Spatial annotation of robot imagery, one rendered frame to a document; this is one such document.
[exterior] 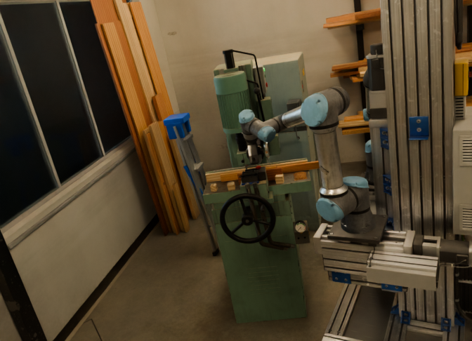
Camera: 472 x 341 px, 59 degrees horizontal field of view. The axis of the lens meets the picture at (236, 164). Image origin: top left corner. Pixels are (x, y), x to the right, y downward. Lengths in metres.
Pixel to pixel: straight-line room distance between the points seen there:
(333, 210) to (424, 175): 0.45
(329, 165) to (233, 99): 0.75
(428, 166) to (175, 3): 3.53
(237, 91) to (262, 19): 2.44
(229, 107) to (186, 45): 2.66
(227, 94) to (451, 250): 1.26
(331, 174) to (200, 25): 3.31
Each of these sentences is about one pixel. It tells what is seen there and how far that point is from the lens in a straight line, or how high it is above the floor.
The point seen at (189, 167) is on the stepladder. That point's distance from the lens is 3.20.
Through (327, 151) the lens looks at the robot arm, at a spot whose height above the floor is 1.24.
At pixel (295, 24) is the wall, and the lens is 4.58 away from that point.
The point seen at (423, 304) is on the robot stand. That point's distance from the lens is 2.34.
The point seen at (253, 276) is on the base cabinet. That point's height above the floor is 0.34.
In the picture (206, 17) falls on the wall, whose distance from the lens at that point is 4.75.
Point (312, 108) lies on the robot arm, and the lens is 1.63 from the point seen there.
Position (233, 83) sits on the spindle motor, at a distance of 2.22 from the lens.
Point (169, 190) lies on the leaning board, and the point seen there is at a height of 0.43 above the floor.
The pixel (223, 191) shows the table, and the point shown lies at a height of 0.90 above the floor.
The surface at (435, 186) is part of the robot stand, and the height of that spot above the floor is 0.97.
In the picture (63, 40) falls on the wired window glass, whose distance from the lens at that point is 3.50.
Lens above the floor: 1.81
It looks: 20 degrees down
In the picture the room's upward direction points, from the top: 11 degrees counter-clockwise
